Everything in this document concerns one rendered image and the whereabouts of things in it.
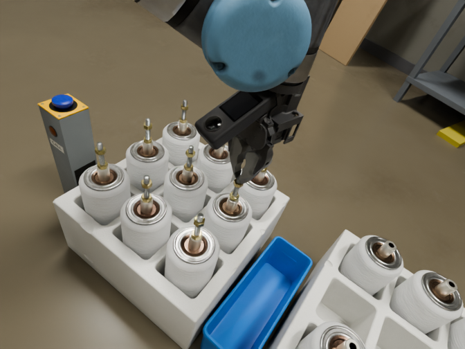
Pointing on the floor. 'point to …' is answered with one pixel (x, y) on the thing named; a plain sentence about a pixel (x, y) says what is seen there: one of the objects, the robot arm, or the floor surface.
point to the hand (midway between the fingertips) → (238, 176)
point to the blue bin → (257, 299)
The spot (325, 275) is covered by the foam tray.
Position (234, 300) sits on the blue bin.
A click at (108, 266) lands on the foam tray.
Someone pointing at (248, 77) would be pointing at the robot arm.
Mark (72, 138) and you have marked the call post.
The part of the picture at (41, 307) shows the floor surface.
